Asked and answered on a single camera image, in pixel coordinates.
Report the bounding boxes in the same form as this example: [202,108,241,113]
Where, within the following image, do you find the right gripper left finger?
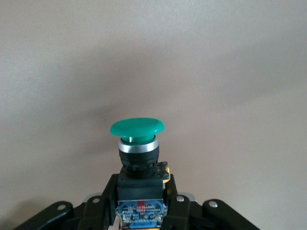
[14,173,119,230]

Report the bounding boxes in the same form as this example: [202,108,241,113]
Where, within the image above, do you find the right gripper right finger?
[163,174,259,230]

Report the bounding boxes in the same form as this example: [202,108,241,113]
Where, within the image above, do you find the green mushroom push button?
[109,116,171,230]

